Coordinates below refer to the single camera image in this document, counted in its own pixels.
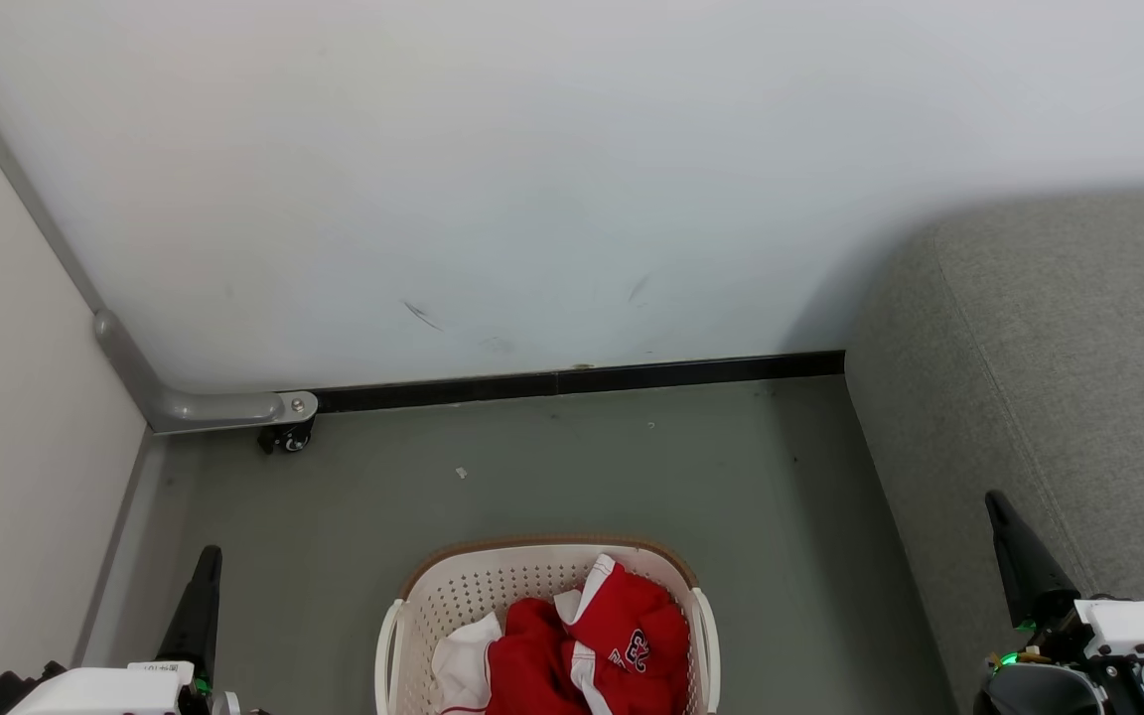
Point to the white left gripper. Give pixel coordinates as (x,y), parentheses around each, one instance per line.
(95,693)

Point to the black baseboard strip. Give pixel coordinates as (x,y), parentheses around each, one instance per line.
(572,379)

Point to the red jersey with white trim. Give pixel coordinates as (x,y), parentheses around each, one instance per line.
(632,611)

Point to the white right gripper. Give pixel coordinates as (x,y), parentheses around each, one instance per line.
(1138,645)

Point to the grey fabric sofa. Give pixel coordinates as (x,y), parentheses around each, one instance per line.
(1049,377)

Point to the cream perforated laundry basket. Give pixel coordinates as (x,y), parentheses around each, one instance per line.
(463,596)

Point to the small black caster wheel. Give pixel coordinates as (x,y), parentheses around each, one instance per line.
(286,437)

